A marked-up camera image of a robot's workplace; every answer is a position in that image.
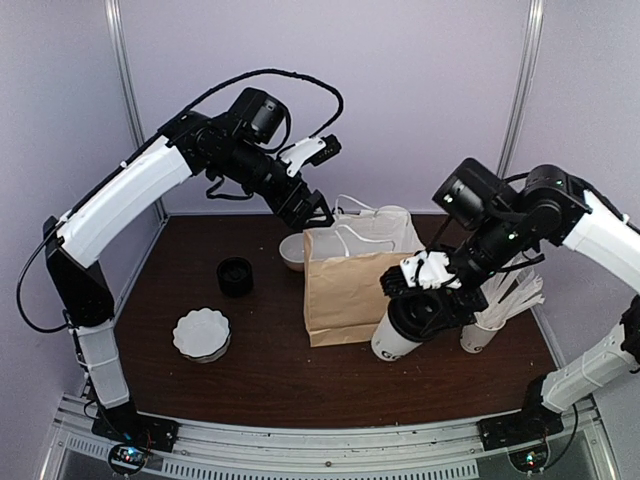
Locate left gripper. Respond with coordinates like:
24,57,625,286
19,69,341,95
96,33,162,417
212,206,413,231
212,137,336,232

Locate brown paper bag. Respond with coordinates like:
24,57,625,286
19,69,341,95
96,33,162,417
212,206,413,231
303,194,424,347

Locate single white paper cup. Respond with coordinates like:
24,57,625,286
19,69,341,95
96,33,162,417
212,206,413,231
370,309,425,362

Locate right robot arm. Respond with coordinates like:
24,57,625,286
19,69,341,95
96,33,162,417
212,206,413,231
424,158,639,442

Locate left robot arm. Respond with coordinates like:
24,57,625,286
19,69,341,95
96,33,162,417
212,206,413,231
36,87,341,444

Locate paper cup holding straws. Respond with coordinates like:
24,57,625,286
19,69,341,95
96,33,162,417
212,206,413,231
460,322,506,354

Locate white round bowl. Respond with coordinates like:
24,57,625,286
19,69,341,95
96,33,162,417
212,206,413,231
279,233,304,273

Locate stack of black lids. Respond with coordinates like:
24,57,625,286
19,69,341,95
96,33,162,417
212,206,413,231
216,257,254,298

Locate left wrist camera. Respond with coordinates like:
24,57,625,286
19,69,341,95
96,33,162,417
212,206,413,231
279,134,342,177

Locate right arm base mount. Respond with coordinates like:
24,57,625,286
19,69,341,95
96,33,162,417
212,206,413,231
477,405,564,474

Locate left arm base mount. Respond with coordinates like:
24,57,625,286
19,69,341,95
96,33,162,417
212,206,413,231
91,401,179,477

